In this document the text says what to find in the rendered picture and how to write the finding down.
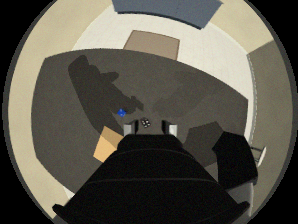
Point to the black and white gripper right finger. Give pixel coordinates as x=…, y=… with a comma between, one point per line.
x=169, y=128

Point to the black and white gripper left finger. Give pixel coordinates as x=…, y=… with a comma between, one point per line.
x=131, y=128

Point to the tan square mat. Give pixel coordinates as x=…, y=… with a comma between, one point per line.
x=107, y=143

